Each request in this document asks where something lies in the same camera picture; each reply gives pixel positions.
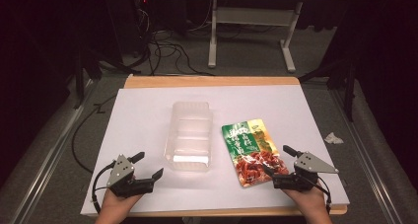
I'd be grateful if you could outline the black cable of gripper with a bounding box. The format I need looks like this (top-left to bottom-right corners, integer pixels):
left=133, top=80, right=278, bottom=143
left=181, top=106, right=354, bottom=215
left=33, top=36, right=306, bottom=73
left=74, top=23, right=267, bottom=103
left=91, top=161, right=116, bottom=215
left=314, top=176, right=333, bottom=215

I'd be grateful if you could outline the crumpled white paper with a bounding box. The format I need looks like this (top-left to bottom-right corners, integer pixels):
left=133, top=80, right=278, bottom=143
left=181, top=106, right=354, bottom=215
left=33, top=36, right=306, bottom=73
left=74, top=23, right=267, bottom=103
left=323, top=131, right=345, bottom=145

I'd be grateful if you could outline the white paper sheet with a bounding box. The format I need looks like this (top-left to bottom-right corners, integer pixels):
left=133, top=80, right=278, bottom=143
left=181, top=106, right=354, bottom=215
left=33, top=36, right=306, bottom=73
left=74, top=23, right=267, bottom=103
left=80, top=84, right=351, bottom=216

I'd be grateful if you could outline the person's right hand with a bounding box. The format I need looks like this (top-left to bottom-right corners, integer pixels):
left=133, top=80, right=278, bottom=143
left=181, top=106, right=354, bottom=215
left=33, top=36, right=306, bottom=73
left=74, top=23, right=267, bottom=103
left=281, top=186, right=330, bottom=216

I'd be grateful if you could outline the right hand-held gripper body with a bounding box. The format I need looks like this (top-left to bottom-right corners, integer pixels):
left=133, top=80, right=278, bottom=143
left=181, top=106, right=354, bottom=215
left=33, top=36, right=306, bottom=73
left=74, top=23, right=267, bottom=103
left=272, top=151, right=340, bottom=192

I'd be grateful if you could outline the person's left hand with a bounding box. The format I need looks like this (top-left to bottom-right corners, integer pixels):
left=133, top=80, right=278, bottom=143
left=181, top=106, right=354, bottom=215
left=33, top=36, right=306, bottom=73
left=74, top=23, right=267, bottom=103
left=99, top=187, right=143, bottom=217

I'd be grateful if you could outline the white metal table frame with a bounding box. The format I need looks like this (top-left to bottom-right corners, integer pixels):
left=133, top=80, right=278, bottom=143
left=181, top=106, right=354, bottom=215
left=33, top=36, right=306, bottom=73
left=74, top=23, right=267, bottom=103
left=207, top=0, right=304, bottom=74

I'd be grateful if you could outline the black metal stand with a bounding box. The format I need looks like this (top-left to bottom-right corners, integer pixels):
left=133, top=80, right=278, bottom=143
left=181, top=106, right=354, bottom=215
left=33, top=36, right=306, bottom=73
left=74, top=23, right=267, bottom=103
left=72, top=36, right=104, bottom=111
left=298, top=49, right=359, bottom=123

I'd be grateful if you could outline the black cable on floor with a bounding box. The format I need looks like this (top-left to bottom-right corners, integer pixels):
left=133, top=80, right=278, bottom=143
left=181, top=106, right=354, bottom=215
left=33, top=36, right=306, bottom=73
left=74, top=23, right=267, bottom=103
left=71, top=95, right=118, bottom=175

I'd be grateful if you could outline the clear plastic container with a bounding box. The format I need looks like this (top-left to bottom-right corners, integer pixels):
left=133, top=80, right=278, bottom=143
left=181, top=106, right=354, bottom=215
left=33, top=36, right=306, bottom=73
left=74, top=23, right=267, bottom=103
left=163, top=101, right=214, bottom=173

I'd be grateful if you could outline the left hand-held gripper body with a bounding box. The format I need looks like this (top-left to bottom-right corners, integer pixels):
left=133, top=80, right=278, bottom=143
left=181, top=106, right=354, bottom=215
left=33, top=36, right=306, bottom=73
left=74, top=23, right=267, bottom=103
left=106, top=154, right=156, bottom=199

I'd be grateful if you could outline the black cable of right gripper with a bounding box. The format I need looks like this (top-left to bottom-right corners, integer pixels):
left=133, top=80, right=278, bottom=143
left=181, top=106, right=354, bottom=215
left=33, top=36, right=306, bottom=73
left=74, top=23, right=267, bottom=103
left=314, top=176, right=333, bottom=215

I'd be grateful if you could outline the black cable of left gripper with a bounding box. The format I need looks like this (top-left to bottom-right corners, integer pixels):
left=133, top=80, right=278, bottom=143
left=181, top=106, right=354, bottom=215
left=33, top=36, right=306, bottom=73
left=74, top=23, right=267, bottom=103
left=91, top=161, right=116, bottom=215

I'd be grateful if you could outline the metal floor rail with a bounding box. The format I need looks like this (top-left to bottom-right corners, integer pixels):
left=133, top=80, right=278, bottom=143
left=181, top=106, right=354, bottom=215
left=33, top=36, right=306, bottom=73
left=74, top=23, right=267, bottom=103
left=328, top=85, right=406, bottom=224
left=12, top=79, right=97, bottom=224

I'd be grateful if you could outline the bundle of black cables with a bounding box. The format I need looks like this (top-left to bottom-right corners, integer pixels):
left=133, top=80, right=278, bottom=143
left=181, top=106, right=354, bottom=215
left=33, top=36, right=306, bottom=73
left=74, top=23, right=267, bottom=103
left=130, top=6, right=216, bottom=77

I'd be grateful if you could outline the green and red snack packet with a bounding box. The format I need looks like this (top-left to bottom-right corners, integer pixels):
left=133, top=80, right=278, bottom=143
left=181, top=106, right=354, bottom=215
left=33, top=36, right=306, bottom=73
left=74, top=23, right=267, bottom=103
left=221, top=118, right=291, bottom=188

